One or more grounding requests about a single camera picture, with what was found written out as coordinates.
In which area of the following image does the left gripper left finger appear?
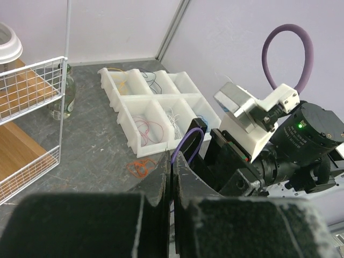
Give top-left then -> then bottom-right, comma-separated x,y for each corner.
1,152 -> 171,257

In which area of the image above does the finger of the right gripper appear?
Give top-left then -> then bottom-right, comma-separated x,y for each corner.
182,117 -> 208,161

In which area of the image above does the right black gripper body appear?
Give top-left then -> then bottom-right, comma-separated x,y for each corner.
188,128 -> 265,197

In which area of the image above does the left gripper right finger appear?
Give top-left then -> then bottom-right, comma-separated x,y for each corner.
172,153 -> 336,257

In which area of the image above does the pink cable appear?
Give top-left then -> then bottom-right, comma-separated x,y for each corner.
132,116 -> 165,147

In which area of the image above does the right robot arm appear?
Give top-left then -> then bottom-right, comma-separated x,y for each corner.
180,101 -> 343,196

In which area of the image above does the white six-compartment tray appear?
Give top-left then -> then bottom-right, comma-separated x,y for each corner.
98,68 -> 220,157

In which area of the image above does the right white-lid jar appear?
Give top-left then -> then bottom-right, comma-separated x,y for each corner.
1,22 -> 23,73

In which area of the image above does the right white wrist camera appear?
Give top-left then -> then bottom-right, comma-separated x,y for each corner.
213,82 -> 300,162

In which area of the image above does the orange cable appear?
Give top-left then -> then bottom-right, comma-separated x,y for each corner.
126,158 -> 157,178

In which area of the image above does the white wire shelf rack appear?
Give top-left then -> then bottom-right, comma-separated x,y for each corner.
1,1 -> 71,205

